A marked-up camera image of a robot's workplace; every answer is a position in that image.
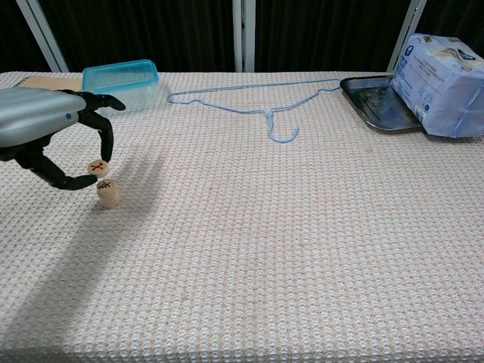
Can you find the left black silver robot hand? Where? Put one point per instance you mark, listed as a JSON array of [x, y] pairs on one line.
[[34, 117]]

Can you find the red cross-mark wooden chess piece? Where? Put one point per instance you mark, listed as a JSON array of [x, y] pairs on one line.
[[97, 167]]

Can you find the red shuai wooden chess piece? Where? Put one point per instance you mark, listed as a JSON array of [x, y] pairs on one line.
[[109, 205]]

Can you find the beige cloth-covered table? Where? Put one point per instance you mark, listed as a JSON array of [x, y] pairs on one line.
[[264, 246]]

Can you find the brown spiral notebook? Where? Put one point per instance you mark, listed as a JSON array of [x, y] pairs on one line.
[[53, 83]]

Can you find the clear container teal lid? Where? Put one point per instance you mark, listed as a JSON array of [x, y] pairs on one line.
[[121, 81]]

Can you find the black pleated curtain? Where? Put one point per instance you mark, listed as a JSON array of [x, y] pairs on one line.
[[151, 30]]

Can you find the dark metal tray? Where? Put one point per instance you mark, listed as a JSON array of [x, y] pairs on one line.
[[374, 102]]

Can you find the blue tissue pack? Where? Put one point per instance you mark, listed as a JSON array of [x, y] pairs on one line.
[[442, 87]]

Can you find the grey slanted frame post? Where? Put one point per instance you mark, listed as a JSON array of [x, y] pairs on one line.
[[406, 36], [43, 36]]

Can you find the grey upright frame post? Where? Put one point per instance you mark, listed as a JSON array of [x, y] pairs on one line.
[[244, 36]]

